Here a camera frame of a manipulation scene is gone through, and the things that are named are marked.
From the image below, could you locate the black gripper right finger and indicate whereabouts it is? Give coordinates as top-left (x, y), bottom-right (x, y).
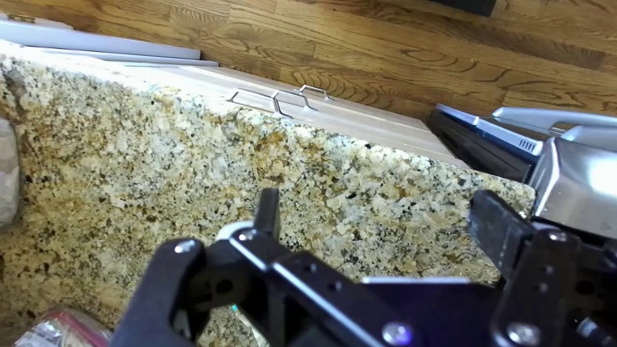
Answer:
top-left (466, 188), bottom-right (617, 347)

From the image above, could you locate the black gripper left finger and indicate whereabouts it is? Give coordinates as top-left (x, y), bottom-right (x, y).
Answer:
top-left (109, 186), bottom-right (389, 347)

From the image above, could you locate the white door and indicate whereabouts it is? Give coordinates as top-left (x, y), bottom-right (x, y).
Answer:
top-left (0, 17), bottom-right (221, 69)

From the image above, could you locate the silver drawer handle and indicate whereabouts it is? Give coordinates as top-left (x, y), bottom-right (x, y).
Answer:
top-left (294, 82), bottom-right (333, 111)
top-left (227, 86), bottom-right (294, 121)

